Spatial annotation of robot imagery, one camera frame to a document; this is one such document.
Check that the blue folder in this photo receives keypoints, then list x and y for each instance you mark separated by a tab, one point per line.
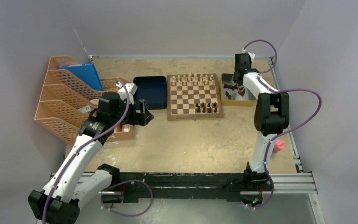
87	73

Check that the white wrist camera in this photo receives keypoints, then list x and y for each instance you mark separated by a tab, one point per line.
130	87
252	56

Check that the dark blue tin box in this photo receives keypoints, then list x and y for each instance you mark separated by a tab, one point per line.
153	89

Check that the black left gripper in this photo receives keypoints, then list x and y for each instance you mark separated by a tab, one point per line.
140	118

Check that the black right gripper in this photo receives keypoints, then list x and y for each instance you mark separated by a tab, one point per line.
234	77

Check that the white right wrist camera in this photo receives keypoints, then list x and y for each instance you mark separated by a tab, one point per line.
252	56

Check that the orange plastic basket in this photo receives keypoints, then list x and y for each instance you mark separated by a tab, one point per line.
122	131

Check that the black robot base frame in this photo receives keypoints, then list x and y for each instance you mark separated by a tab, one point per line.
224	186

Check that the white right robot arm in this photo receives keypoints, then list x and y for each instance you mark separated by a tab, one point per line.
270	120

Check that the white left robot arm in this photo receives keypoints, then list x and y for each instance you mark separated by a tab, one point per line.
62	198

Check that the dark pawn in tray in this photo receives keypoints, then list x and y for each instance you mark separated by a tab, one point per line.
228	95

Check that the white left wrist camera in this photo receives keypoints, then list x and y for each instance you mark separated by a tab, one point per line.
130	87

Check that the gold metal tin tray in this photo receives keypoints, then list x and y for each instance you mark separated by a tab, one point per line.
247	100

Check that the pile of dark chess pieces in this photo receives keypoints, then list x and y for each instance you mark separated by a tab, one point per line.
241	89

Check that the orange plastic file rack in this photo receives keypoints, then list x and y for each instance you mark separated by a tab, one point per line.
62	95

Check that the pink capped bottle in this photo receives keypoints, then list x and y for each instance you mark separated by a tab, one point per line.
279	145

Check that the wooden chess board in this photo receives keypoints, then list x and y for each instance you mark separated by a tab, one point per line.
181	102

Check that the row of light chess pieces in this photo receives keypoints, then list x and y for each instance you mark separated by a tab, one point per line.
192	79

